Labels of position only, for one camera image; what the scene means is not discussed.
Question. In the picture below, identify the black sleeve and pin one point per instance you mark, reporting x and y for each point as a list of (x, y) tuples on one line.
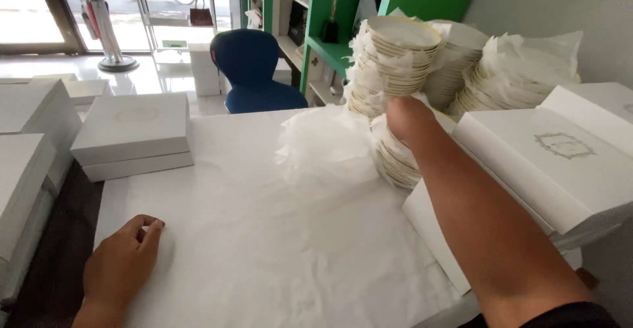
[(559, 317)]

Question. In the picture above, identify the crumpled white tissue paper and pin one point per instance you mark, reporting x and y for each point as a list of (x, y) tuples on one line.
[(324, 147)]

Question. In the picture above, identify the metal floor stand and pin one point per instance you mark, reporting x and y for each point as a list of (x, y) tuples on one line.
[(111, 31)]

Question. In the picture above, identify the brown handbag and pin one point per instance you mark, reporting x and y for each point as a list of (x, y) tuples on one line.
[(201, 15)]

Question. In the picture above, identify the white floor cabinet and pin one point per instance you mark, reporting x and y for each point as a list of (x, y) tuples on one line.
[(203, 71)]

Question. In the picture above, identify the plain stack of white bowls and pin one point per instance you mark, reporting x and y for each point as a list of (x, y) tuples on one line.
[(457, 66)]

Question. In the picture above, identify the short stack of gold-rimmed bowls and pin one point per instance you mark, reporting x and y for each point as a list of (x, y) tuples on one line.
[(395, 162)]

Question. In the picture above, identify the stack of white gift boxes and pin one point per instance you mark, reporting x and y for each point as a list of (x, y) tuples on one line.
[(29, 160)]

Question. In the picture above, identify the tall stack of gold-rimmed bowls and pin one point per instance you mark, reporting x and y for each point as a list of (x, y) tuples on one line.
[(390, 58)]

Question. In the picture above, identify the plain white gift box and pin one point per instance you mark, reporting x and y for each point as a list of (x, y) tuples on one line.
[(138, 166)]

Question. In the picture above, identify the white box with grey emblem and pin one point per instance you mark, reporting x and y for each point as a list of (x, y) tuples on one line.
[(559, 165)]

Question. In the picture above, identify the green and white shelf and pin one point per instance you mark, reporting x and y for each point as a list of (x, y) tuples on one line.
[(321, 16)]

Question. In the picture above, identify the blue upholstered chair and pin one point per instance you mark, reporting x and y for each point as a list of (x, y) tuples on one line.
[(254, 71)]

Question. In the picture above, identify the person's right hand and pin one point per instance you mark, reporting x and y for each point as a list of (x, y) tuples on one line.
[(410, 119)]

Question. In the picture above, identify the glass display rack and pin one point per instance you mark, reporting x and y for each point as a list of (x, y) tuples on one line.
[(173, 16)]

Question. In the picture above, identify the white box with gold emblem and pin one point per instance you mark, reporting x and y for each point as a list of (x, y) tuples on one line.
[(131, 128)]

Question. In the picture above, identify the person's left hand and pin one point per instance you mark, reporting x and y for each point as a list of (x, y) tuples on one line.
[(116, 268)]

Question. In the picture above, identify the large white tissue paper sheet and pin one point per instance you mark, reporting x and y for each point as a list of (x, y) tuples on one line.
[(277, 249)]

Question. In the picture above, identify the leaning stack of wrapped bowls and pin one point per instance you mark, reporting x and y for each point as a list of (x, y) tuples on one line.
[(519, 78)]

